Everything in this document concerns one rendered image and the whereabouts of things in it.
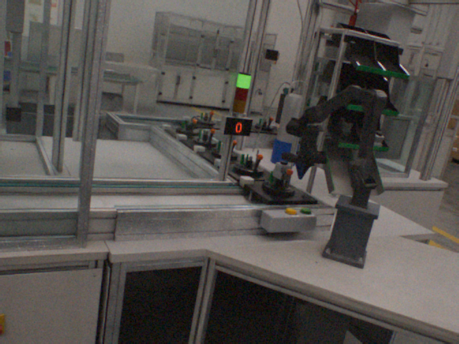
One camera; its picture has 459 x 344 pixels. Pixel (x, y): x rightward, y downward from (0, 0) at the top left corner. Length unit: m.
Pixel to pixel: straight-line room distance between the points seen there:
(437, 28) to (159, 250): 11.96
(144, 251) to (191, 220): 0.21
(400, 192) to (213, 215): 1.89
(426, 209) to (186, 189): 2.14
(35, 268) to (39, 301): 0.10
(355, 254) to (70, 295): 0.94
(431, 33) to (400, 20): 10.00
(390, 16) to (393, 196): 1.14
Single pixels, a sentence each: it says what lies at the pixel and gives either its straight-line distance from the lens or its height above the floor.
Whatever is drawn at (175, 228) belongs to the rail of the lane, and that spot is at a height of 0.90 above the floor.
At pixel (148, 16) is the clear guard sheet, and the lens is 1.66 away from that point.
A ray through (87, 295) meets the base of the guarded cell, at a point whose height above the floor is 0.71.
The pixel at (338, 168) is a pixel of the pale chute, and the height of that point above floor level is 1.08.
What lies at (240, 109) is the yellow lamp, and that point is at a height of 1.28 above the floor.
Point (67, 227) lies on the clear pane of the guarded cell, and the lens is 1.38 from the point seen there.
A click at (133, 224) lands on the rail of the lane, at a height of 0.92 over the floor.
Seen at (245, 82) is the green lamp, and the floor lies 1.38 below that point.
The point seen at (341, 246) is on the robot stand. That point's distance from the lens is 1.62.
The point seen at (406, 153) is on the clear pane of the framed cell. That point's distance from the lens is 3.31.
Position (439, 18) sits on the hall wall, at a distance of 13.02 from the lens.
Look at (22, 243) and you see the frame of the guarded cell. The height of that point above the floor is 0.89.
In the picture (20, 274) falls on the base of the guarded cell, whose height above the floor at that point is 0.80.
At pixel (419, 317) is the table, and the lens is 1.46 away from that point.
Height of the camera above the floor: 1.50
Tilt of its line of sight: 16 degrees down
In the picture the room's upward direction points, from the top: 11 degrees clockwise
